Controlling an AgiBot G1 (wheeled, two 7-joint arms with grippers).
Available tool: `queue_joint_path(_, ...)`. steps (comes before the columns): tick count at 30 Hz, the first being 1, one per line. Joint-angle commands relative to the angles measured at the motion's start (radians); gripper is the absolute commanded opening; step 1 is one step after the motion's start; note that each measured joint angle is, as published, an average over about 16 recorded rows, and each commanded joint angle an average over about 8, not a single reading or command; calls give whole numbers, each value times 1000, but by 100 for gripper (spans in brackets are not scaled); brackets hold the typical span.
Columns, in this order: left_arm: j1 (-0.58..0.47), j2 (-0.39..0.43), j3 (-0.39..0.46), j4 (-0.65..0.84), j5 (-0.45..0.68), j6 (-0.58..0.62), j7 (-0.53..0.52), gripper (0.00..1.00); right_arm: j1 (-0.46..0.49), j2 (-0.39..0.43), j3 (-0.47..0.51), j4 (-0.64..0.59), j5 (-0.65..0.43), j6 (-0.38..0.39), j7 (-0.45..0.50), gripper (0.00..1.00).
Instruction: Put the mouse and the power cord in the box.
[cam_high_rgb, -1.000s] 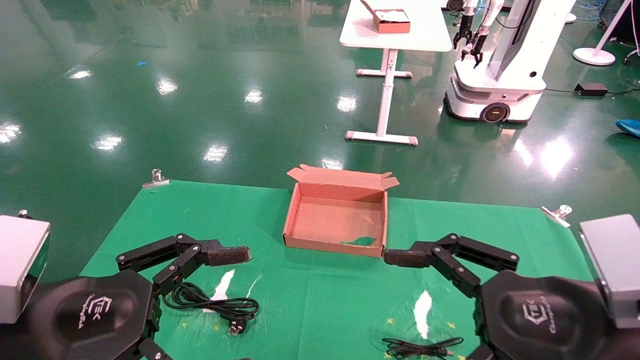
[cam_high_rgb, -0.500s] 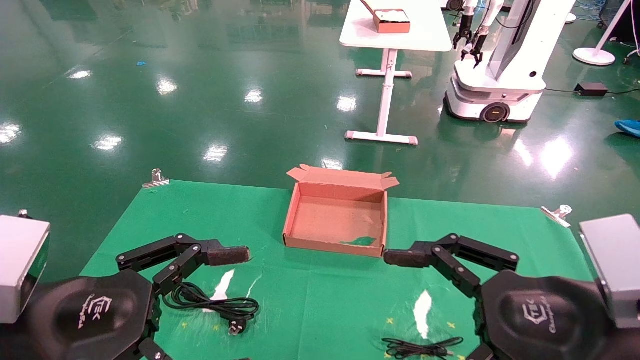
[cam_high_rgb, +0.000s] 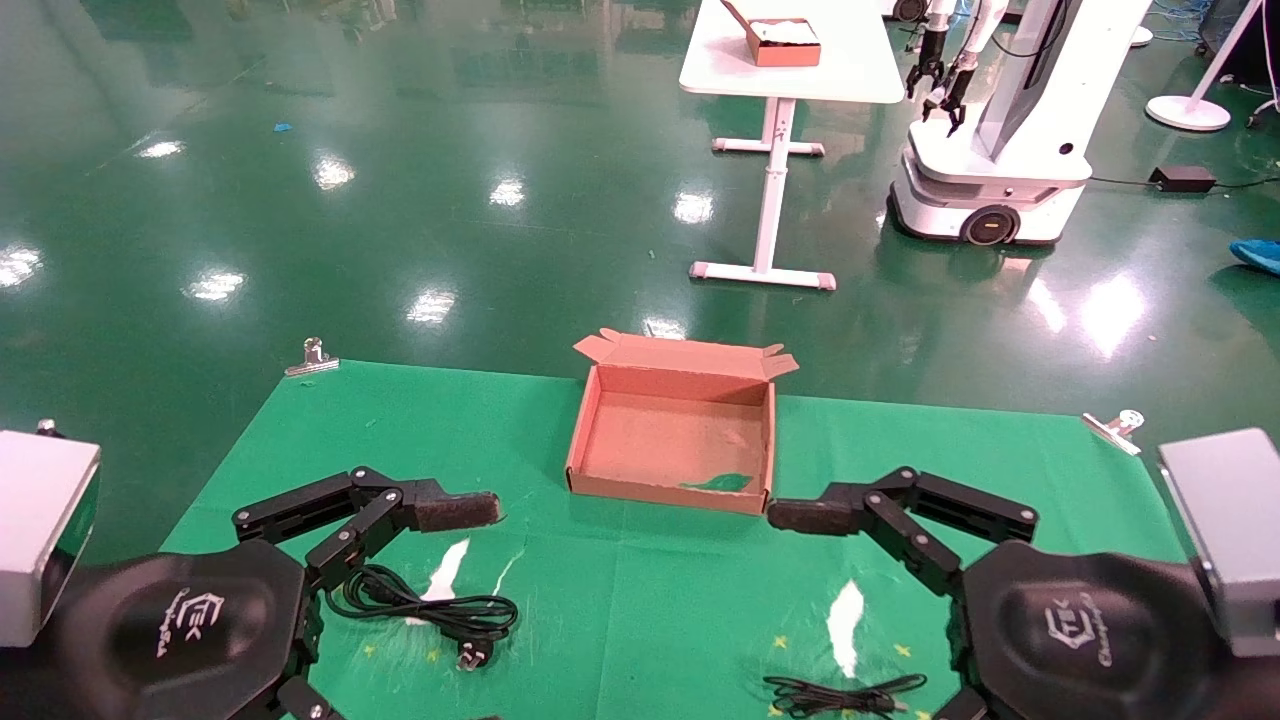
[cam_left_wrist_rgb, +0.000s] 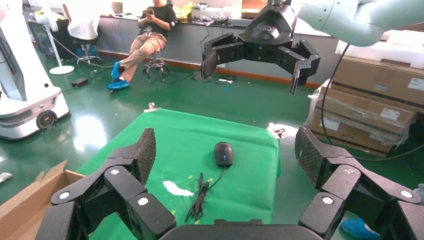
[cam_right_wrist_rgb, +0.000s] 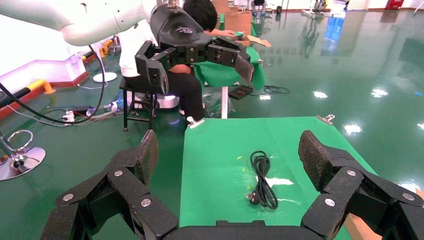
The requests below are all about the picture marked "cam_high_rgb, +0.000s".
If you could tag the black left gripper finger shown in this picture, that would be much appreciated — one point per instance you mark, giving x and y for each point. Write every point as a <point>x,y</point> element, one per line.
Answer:
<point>450,510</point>

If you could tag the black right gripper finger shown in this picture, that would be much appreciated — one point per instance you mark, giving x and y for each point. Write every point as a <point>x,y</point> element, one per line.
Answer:
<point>815,515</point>

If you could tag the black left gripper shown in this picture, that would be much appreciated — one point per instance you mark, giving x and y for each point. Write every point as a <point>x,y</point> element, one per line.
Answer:
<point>170,630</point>

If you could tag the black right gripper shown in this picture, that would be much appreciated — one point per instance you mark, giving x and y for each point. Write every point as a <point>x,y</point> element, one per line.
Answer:
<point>1090,640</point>

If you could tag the open brown cardboard box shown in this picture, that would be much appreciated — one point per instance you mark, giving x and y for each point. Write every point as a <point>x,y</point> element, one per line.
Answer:
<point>660,440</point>

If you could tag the brown box with white contents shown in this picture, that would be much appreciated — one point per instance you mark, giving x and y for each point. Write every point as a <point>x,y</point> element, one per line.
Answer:
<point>785,45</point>

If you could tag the green cloth mat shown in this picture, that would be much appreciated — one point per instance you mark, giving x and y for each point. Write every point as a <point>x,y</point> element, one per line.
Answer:
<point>620,600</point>

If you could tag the silver metal cloth clip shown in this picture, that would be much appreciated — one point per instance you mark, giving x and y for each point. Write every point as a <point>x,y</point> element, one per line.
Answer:
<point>312,360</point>
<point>1115,430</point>

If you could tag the white background wheeled robot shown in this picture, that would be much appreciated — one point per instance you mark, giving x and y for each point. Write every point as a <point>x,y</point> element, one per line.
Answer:
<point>1020,110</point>

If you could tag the white background table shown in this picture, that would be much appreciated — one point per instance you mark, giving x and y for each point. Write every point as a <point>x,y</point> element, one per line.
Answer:
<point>850,60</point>

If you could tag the blue object on floor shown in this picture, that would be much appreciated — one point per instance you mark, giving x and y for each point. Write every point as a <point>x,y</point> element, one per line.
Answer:
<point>1260,255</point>

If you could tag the white stand with round base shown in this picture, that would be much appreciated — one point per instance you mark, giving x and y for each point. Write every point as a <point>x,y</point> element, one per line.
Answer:
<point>1188,112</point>

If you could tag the small white round base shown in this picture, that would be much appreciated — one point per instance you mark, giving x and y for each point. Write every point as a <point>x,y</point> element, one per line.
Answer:
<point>1141,36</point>

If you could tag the black wheeled equipment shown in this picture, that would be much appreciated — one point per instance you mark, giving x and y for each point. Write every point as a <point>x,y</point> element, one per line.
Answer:
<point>1255,60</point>

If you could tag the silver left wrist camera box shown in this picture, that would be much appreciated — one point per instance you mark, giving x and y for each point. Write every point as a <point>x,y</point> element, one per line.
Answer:
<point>40,530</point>

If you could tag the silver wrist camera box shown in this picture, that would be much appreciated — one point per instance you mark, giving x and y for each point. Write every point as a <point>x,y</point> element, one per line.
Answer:
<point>40,530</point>
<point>1230,530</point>

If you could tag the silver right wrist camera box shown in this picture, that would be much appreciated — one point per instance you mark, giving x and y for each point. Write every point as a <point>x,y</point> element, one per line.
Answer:
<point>1230,530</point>

